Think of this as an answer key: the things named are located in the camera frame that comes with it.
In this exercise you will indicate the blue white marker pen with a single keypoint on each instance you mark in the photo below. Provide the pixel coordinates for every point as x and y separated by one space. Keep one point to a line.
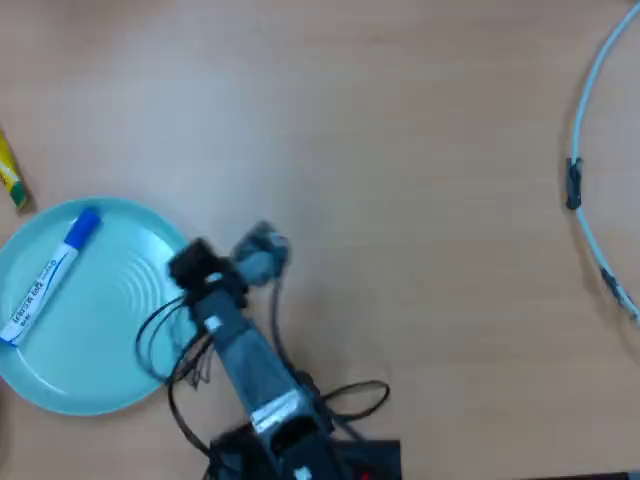
50 277

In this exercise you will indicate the yellow green tube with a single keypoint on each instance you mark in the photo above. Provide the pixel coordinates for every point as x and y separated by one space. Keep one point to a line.
10 172

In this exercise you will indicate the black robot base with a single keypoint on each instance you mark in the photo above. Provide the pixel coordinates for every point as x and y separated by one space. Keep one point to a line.
370 457

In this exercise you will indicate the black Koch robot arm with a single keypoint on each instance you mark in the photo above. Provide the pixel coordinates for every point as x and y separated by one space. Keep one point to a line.
255 360

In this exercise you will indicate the blue wrist camera board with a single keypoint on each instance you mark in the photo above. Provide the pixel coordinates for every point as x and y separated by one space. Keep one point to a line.
262 255

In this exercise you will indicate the long black tape piece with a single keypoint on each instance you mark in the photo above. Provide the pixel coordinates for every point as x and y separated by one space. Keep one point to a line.
574 182

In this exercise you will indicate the light blue plate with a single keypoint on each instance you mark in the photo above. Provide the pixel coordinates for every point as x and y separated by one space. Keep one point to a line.
100 350

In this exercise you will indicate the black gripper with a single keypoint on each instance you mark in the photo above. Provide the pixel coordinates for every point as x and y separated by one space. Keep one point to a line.
200 267

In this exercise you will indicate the short black tape piece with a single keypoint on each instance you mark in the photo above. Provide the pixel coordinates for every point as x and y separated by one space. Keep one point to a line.
610 282

